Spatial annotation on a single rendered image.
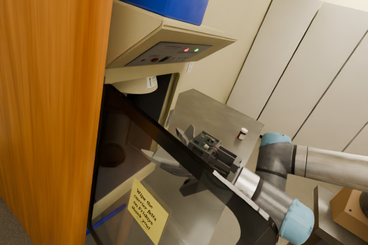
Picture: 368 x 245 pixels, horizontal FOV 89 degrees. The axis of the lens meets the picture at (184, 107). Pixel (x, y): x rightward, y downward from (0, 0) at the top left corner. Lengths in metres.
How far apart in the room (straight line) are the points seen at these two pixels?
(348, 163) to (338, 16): 2.91
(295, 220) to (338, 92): 3.03
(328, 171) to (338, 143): 3.07
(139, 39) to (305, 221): 0.41
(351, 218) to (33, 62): 1.15
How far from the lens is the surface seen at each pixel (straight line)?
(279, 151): 0.54
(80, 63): 0.21
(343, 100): 3.42
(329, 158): 0.54
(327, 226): 1.09
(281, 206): 0.43
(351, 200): 1.12
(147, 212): 0.32
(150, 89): 0.50
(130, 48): 0.27
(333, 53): 3.32
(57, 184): 0.36
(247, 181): 0.42
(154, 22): 0.24
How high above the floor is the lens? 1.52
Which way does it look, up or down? 25 degrees down
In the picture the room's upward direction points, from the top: 19 degrees clockwise
